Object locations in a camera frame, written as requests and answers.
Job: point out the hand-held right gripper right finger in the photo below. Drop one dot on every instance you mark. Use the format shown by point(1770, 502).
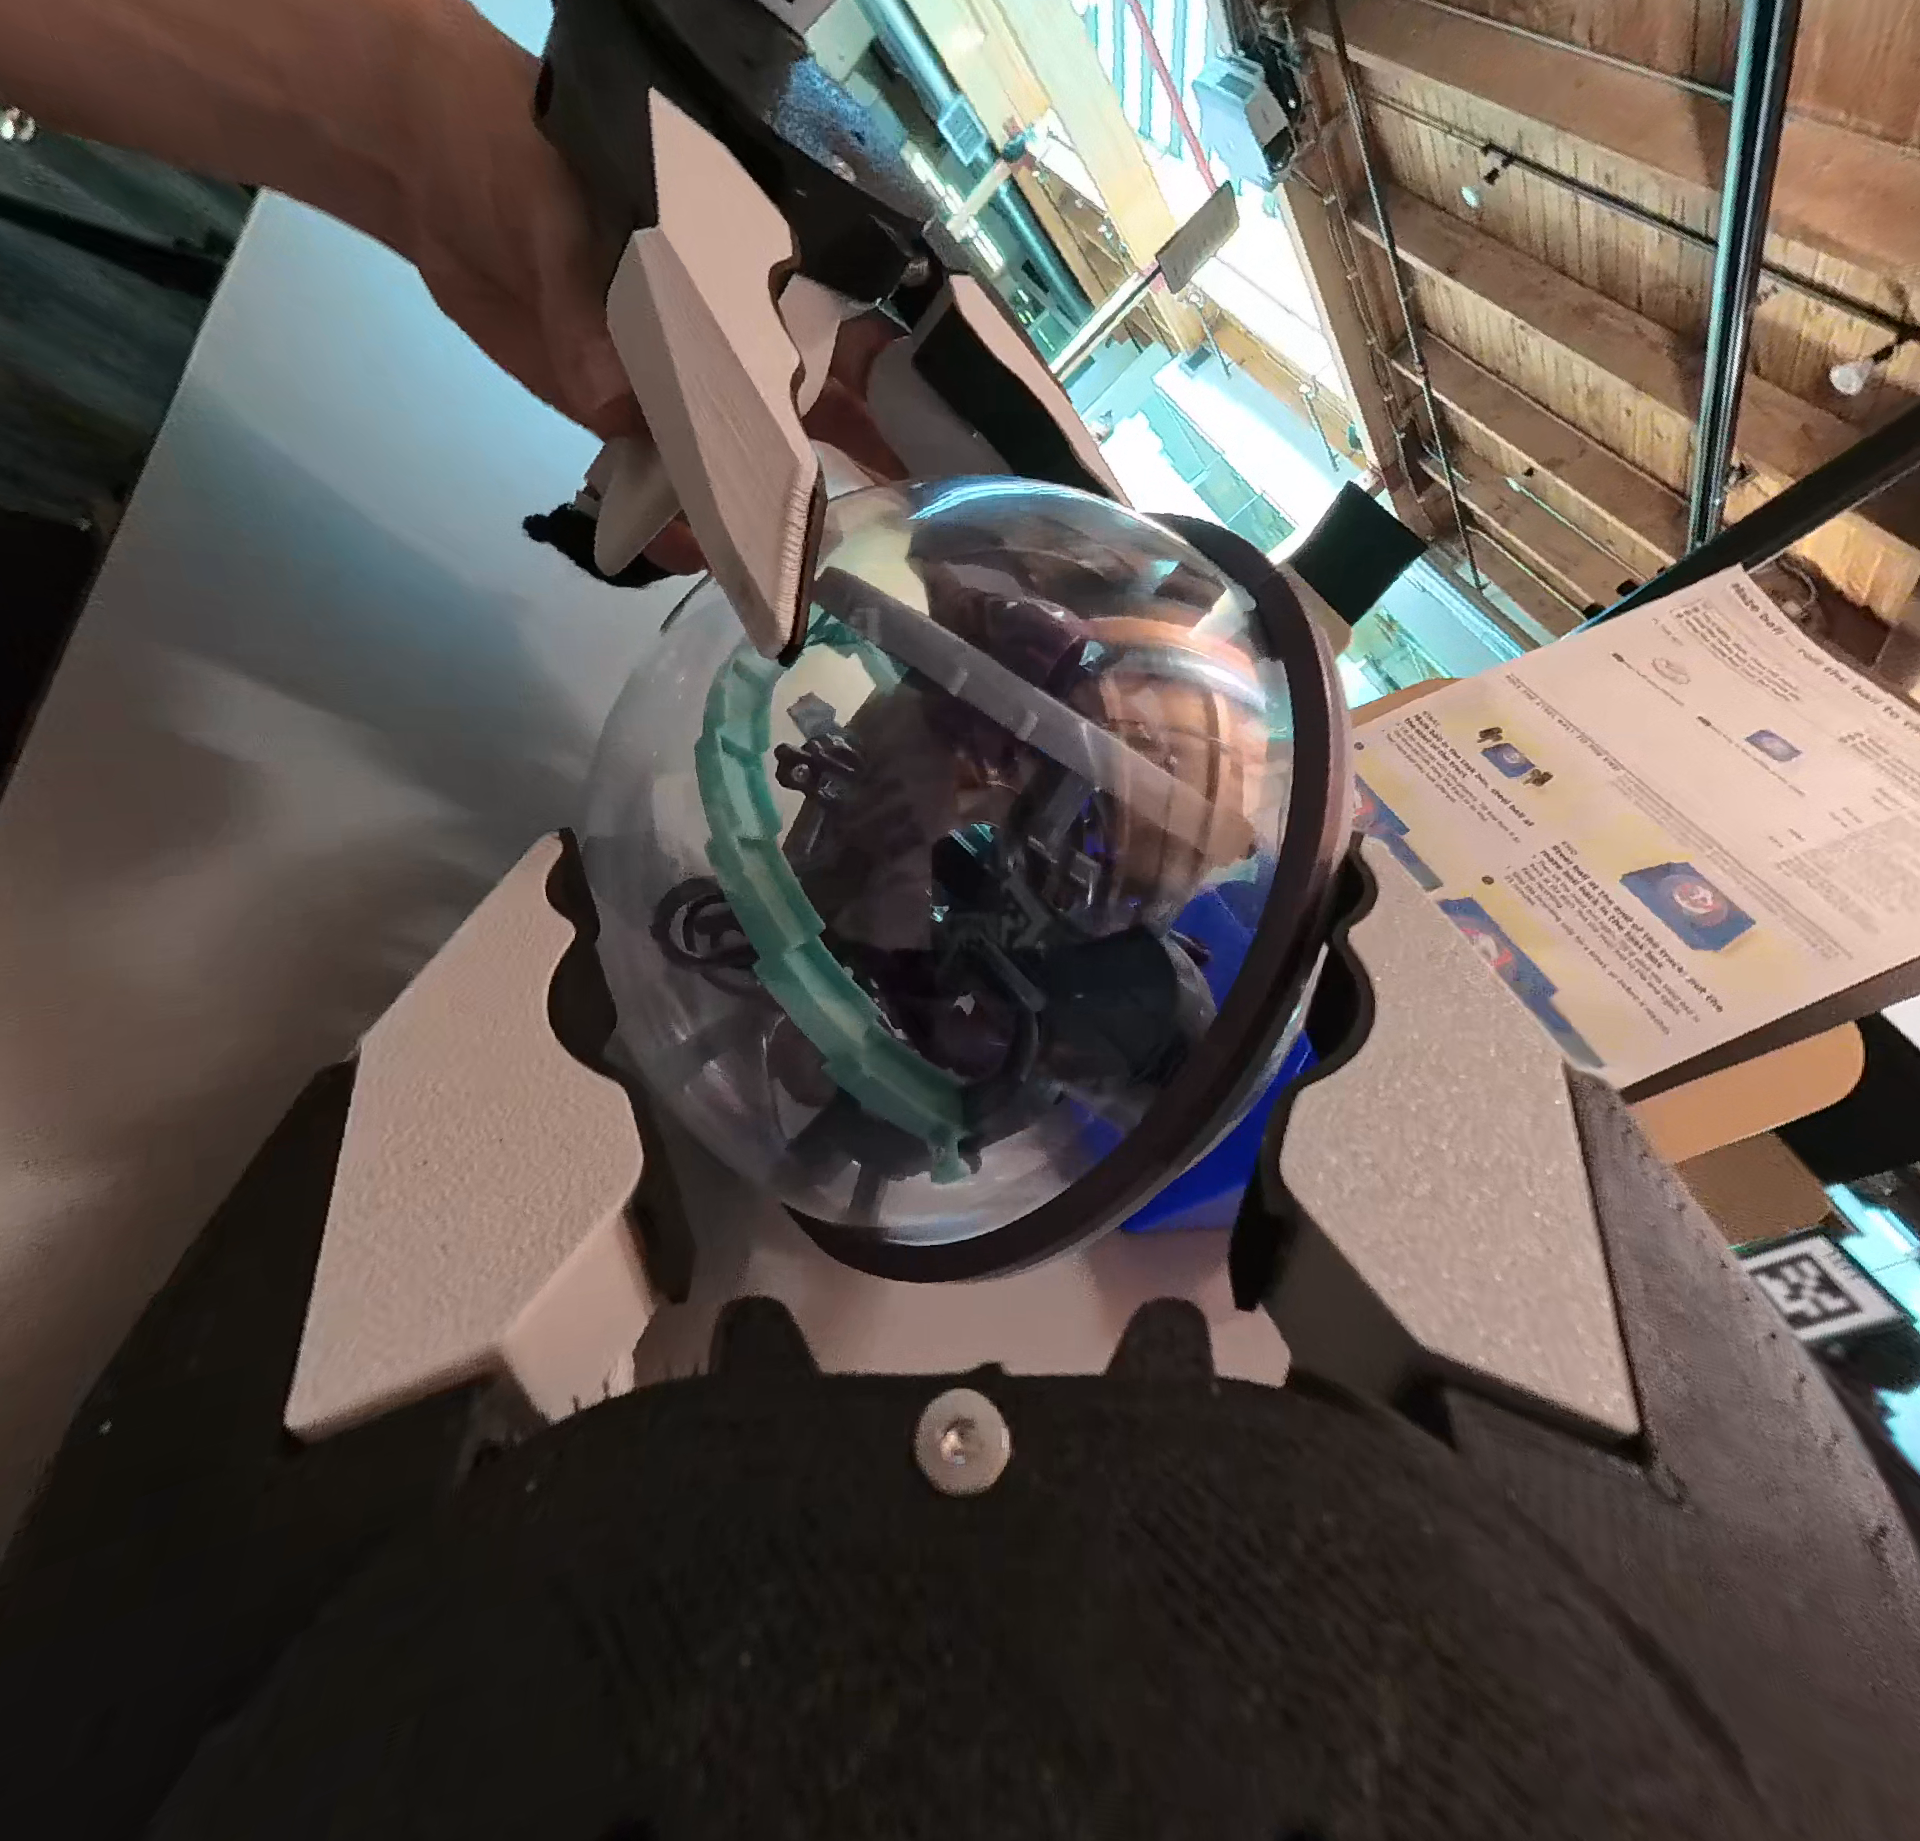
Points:
point(1454, 1194)

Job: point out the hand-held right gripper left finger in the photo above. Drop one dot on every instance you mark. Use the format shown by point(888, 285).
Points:
point(467, 1194)

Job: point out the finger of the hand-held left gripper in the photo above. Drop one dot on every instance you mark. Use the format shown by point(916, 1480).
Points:
point(1019, 403)
point(720, 418)

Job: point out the clear plastic maze ball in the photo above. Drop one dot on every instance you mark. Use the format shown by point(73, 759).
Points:
point(975, 821)

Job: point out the person's left forearm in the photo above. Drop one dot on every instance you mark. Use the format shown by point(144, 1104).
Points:
point(226, 43)

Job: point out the person's left hand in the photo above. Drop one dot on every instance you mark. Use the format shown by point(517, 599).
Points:
point(511, 224)

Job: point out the blue plastic bin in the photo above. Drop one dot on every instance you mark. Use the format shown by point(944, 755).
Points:
point(1214, 1189)

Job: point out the hanging ceiling sign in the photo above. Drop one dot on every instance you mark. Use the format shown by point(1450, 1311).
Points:
point(1196, 236)

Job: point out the brown cardboard backing board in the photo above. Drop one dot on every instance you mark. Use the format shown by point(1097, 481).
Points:
point(1741, 1091)

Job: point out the ceiling projector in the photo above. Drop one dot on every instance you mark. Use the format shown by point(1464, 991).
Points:
point(1243, 124)

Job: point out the black card on cardboard stand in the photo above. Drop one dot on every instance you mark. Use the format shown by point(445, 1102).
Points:
point(1355, 550)

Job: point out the small printed tag marker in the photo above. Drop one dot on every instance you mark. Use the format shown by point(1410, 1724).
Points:
point(1833, 1286)

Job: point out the printed instruction sheet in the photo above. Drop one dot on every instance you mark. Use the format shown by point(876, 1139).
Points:
point(1652, 821)

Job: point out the black stand pole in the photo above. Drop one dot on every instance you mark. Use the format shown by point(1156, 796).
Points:
point(1750, 224)

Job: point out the white spot lamp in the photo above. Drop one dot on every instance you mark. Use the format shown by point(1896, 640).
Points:
point(1861, 370)

